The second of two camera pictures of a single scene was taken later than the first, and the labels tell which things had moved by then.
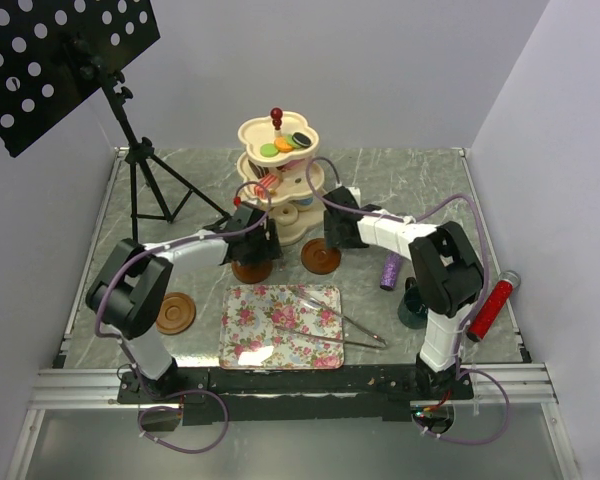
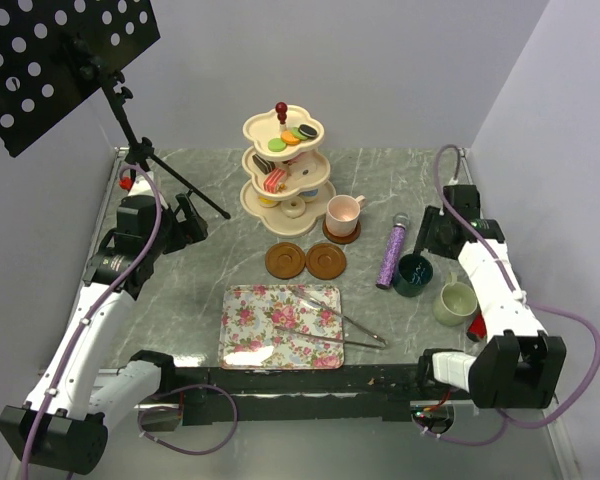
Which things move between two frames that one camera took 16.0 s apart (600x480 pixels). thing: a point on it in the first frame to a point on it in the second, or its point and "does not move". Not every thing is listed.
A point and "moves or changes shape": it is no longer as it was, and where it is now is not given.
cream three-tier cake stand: x=277 y=172 moves or changes shape
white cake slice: x=293 y=178 to x=303 y=170
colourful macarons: x=301 y=139 to x=307 y=130
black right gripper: x=332 y=238 to x=425 y=239
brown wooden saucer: x=318 y=259 moves or changes shape
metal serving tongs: x=312 y=299 does not move
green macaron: x=268 y=150 to x=276 y=145
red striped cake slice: x=269 y=180 moves or changes shape
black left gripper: x=271 y=249 to x=188 y=231
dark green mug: x=412 y=312 moves or changes shape
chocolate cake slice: x=256 y=172 to x=266 y=166
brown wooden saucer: x=177 y=313 to x=285 y=260
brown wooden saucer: x=252 y=273 to x=326 y=261
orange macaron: x=282 y=145 to x=289 y=138
